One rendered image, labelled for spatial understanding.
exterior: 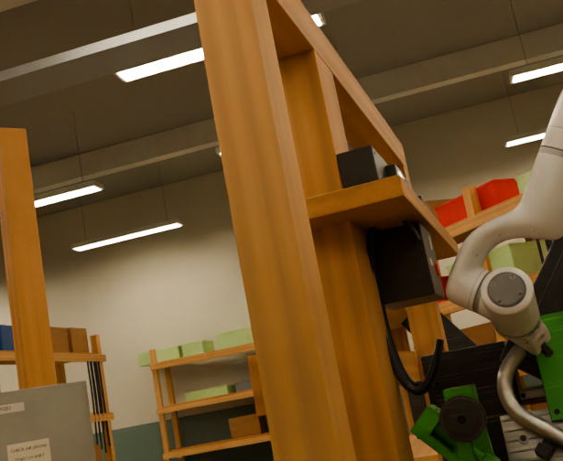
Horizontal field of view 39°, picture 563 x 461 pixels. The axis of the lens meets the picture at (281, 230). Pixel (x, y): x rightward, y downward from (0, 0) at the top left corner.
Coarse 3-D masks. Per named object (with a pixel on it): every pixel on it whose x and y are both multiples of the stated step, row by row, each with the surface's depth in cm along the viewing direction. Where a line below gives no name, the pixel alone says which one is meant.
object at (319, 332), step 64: (256, 0) 120; (256, 64) 115; (320, 64) 157; (256, 128) 114; (320, 128) 152; (256, 192) 112; (320, 192) 150; (256, 256) 111; (320, 256) 148; (256, 320) 110; (320, 320) 111; (320, 384) 105; (384, 384) 142; (320, 448) 104; (384, 448) 139
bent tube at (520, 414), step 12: (516, 348) 156; (504, 360) 156; (516, 360) 155; (504, 372) 155; (504, 384) 154; (504, 396) 153; (504, 408) 153; (516, 408) 152; (516, 420) 152; (528, 420) 150; (540, 420) 150; (540, 432) 149; (552, 432) 148
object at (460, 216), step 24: (480, 192) 501; (504, 192) 491; (456, 216) 523; (480, 216) 487; (456, 240) 567; (528, 240) 517; (552, 240) 494; (504, 264) 482; (528, 264) 480; (480, 336) 512; (528, 408) 475
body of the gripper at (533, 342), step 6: (534, 330) 141; (540, 330) 142; (546, 330) 144; (528, 336) 142; (534, 336) 141; (540, 336) 144; (546, 336) 145; (516, 342) 148; (522, 342) 145; (528, 342) 143; (534, 342) 143; (540, 342) 144; (546, 342) 147; (528, 348) 146; (534, 348) 145; (540, 348) 146; (534, 354) 149
